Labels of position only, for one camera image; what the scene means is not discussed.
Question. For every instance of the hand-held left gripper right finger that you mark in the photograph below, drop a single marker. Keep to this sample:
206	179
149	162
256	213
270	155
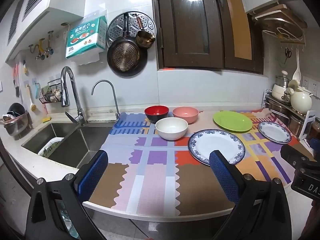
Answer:
222	177

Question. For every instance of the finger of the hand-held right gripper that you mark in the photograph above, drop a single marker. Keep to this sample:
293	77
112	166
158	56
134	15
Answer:
292	153

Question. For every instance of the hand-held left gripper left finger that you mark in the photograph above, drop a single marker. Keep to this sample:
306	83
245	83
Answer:
92	177

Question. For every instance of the small blue floral plate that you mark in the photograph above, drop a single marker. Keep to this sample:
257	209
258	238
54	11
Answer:
273	132

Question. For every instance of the large blue floral plate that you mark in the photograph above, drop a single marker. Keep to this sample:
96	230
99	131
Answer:
212	142

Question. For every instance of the green plate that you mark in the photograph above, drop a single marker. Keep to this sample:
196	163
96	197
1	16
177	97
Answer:
232	121

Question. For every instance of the white bowl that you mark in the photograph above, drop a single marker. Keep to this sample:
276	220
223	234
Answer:
172	130

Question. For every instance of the pink bowl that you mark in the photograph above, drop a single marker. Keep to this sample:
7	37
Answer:
186	113

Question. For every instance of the red bowl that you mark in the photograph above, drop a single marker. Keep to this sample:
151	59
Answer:
157	111

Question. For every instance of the glass jar of chili sauce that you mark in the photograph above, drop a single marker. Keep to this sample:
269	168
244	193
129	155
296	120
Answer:
315	130

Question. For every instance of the corner pot rack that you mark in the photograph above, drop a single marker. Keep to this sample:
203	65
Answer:
308	122

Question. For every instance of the stainless steel sink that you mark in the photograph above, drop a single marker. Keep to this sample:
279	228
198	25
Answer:
75	145

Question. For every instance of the wide steel pan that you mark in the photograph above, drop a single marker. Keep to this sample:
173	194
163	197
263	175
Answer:
277	111

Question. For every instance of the cream ceramic pot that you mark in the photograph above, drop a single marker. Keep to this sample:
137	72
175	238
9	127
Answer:
301	102

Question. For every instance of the white colander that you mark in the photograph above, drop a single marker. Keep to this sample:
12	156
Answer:
47	146

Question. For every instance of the colourful patterned table mat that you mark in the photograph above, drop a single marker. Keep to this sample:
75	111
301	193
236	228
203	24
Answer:
155	180

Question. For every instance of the cream pot with steel lid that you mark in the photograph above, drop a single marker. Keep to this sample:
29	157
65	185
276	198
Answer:
277	90

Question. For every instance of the thin gooseneck faucet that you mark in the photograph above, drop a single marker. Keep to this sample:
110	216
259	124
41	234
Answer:
115	107

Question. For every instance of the yellow sponge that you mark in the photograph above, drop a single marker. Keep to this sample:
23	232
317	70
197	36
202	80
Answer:
46	119

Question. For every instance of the white ladle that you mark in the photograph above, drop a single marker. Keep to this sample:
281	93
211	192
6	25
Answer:
296	75

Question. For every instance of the chrome kitchen faucet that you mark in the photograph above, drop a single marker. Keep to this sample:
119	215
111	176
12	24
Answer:
65	97

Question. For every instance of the dish brush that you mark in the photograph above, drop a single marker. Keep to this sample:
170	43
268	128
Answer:
32	106

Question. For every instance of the black scissors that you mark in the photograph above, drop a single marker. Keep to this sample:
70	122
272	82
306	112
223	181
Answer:
287	53

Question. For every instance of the black frying pan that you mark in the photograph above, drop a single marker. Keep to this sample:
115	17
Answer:
125	57

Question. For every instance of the paper towel pack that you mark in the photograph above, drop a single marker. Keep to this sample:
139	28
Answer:
85	37

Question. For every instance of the yellow gas pipe valves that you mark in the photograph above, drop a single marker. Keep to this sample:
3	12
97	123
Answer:
40	46

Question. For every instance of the small brass saucepan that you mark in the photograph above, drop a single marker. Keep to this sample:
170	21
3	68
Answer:
145	38

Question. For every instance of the round metal steamer rack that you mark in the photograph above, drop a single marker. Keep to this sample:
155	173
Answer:
147	22

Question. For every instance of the white wall sockets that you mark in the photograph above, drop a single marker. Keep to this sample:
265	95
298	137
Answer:
311	83

